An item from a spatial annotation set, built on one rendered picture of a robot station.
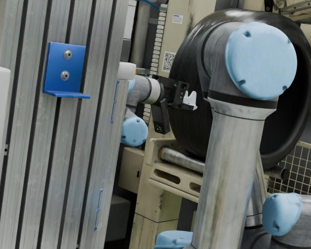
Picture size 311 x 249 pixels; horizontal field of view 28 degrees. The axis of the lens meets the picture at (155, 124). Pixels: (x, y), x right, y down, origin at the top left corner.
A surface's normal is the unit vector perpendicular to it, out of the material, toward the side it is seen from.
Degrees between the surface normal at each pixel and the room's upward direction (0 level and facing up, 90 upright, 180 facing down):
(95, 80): 90
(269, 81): 83
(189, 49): 66
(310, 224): 90
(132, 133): 90
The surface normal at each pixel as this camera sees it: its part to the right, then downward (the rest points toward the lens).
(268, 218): -0.95, -0.11
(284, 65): 0.27, 0.05
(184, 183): -0.69, 0.00
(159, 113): -0.67, 0.41
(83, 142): 0.66, 0.22
